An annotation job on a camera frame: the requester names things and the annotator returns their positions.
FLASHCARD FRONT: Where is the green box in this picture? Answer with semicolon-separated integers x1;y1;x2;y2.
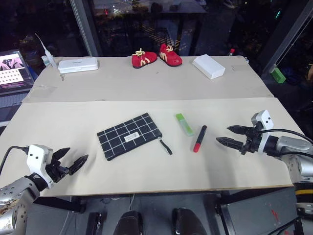
269;67;287;84

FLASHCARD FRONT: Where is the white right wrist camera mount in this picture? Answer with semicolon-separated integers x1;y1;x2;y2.
251;110;274;153

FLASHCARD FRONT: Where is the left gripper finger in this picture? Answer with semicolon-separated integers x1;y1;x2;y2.
52;147;71;160
68;154;89;176

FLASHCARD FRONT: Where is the dark rounded shape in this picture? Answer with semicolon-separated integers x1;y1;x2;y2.
116;210;144;235
171;207;207;235

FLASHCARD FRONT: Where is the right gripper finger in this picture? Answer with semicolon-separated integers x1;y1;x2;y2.
216;137;246;151
227;125;253;136

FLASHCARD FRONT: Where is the grey metal window pillar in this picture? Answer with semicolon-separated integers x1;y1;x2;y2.
258;0;313;74
69;0;99;57

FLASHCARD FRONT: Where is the green highlighter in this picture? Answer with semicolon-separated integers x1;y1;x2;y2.
175;113;195;137

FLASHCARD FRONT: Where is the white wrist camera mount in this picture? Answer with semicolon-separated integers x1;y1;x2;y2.
26;144;54;189
251;110;274;153

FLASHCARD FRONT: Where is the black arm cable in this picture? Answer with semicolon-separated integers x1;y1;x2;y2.
258;128;313;144
0;145;30;173

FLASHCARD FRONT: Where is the red and black pen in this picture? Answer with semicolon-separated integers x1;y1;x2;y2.
193;125;208;153

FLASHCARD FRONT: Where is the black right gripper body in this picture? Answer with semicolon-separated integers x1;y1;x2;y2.
240;124;264;155

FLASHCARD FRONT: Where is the black table frame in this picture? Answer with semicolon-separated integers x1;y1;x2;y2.
31;187;296;235

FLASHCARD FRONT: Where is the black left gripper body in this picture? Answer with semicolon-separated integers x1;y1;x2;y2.
45;153;70;183

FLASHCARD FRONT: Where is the red shoe with yellow laces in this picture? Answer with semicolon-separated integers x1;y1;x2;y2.
159;43;183;68
131;47;158;70

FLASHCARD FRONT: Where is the white rectangular box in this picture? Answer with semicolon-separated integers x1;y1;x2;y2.
192;54;226;80

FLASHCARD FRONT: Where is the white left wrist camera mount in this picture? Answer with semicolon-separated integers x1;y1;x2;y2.
26;144;54;189

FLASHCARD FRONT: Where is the black grid pencil pouch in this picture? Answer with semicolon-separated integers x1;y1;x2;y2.
96;112;174;162

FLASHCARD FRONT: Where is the laptop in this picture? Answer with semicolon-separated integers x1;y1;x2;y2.
0;49;35;96

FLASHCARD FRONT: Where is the flat white case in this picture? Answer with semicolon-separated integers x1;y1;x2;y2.
57;56;99;74

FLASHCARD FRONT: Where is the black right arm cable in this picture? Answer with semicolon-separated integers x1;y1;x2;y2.
258;128;313;144

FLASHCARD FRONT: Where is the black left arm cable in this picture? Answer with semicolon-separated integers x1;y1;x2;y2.
0;145;30;173

